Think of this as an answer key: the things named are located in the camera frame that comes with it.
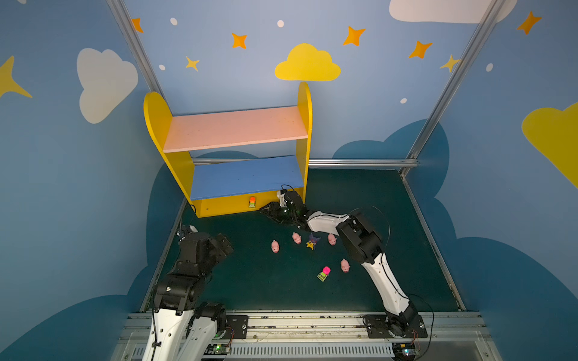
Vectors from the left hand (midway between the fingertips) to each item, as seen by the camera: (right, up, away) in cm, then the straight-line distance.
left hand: (224, 242), depth 72 cm
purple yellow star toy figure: (+31, -4, +18) cm, 36 cm away
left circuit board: (-1, -34, -2) cm, 34 cm away
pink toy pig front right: (+43, -12, +14) cm, 47 cm away
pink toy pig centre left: (+24, -3, +22) cm, 33 cm away
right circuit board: (+59, -35, -1) cm, 68 cm away
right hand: (+10, +8, +25) cm, 28 cm away
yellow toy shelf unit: (-10, +17, +22) cm, 30 cm away
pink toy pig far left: (+15, -6, +20) cm, 26 cm away
